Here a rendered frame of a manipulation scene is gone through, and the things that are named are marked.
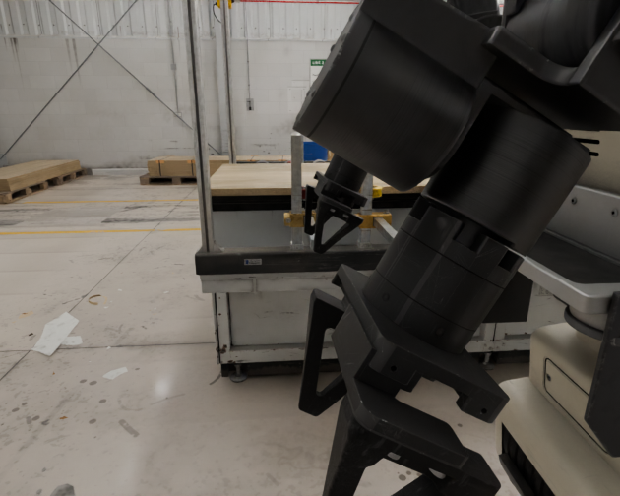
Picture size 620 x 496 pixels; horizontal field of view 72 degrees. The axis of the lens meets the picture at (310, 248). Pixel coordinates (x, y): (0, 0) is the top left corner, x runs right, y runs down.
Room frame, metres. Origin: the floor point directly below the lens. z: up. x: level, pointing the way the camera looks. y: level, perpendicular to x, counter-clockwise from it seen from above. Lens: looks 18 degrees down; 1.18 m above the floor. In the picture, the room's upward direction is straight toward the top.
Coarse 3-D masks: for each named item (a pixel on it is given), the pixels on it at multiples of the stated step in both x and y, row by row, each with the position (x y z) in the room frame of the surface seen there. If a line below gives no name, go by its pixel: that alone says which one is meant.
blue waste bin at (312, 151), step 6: (306, 144) 6.88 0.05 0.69; (312, 144) 6.86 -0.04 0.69; (318, 144) 6.88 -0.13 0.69; (306, 150) 6.89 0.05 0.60; (312, 150) 6.88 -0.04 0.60; (318, 150) 6.90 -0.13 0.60; (324, 150) 6.97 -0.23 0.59; (306, 156) 6.90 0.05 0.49; (312, 156) 6.88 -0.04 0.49; (318, 156) 6.90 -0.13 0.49; (324, 156) 6.97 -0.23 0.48
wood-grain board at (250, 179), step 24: (240, 168) 2.20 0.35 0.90; (264, 168) 2.20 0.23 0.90; (288, 168) 2.20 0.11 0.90; (312, 168) 2.20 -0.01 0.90; (216, 192) 1.61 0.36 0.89; (240, 192) 1.62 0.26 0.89; (264, 192) 1.62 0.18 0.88; (288, 192) 1.63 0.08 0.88; (384, 192) 1.66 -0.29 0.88; (408, 192) 1.67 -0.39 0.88
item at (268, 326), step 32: (224, 224) 1.67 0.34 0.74; (256, 224) 1.68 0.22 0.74; (224, 320) 1.67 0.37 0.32; (256, 320) 1.71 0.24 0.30; (288, 320) 1.72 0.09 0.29; (544, 320) 1.82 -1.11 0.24; (224, 352) 1.66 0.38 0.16; (256, 352) 1.68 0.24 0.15; (288, 352) 1.69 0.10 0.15; (480, 352) 1.79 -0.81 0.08; (512, 352) 1.80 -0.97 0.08
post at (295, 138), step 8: (296, 136) 1.47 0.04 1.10; (296, 144) 1.47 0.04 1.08; (296, 152) 1.47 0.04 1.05; (296, 160) 1.47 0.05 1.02; (296, 168) 1.47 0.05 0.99; (296, 176) 1.47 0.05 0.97; (296, 184) 1.47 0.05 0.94; (296, 192) 1.47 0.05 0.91; (296, 200) 1.47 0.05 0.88; (296, 208) 1.47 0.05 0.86; (296, 232) 1.47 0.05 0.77; (296, 240) 1.47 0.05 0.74
